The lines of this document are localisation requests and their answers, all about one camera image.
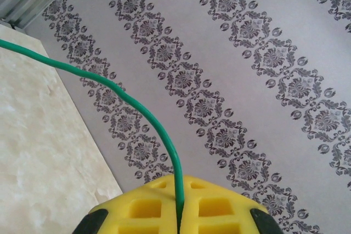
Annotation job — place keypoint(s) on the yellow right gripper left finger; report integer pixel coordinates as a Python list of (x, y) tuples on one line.
[(131, 212)]

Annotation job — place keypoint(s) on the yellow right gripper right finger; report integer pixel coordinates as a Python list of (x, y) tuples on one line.
[(233, 212)]

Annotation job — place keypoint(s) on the aluminium frame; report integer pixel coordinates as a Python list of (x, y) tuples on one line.
[(22, 6)]

